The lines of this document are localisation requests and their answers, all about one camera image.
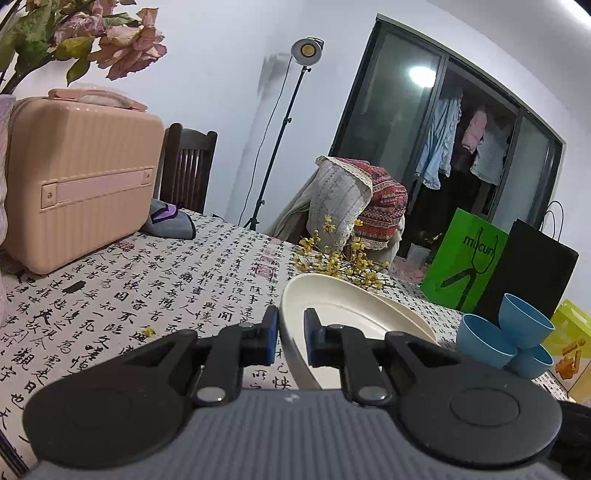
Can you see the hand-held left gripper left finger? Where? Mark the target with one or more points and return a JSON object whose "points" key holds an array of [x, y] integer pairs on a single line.
{"points": [[272, 334]]}

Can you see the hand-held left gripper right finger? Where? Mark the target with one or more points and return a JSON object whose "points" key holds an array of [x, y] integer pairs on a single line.
{"points": [[310, 336]]}

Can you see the cream plate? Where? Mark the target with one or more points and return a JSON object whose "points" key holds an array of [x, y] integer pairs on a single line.
{"points": [[351, 300]]}

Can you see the blue bowl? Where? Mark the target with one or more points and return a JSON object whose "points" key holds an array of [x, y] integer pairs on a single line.
{"points": [[526, 323], [480, 341], [531, 364]]}

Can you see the yellow flower branch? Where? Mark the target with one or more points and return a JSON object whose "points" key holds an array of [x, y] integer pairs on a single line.
{"points": [[355, 270]]}

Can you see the patterned woven blanket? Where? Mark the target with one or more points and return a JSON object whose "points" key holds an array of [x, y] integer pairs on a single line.
{"points": [[337, 198]]}

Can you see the calligraphy print tablecloth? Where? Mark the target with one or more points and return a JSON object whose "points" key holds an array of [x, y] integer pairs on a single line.
{"points": [[138, 286]]}

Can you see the grey and purple cloth pouch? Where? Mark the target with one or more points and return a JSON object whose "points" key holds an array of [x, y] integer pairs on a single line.
{"points": [[171, 226]]}

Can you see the green paper bag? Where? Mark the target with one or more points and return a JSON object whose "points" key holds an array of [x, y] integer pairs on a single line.
{"points": [[461, 267]]}

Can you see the dark wooden chair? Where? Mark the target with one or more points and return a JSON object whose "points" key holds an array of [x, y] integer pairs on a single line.
{"points": [[189, 161]]}

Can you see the black paper bag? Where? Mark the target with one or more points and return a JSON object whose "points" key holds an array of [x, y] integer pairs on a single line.
{"points": [[531, 267]]}

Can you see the hanging light blue shirt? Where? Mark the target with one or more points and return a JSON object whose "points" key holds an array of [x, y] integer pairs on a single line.
{"points": [[438, 138]]}

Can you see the beige hard-shell suitcase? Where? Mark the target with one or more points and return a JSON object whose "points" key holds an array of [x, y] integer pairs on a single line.
{"points": [[83, 184]]}

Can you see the hanging white garment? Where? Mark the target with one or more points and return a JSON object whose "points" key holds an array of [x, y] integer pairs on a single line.
{"points": [[491, 157]]}

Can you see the hanging pink garment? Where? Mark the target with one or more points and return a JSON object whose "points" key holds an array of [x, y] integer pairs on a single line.
{"points": [[474, 131]]}

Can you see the yellow-green snack box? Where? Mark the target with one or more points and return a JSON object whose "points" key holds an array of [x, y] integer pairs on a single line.
{"points": [[572, 355]]}

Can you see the studio light on stand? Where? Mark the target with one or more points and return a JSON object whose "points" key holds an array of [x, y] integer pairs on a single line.
{"points": [[306, 48]]}

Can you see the dried pink flower bouquet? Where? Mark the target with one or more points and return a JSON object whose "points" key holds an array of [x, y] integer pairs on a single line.
{"points": [[124, 41]]}

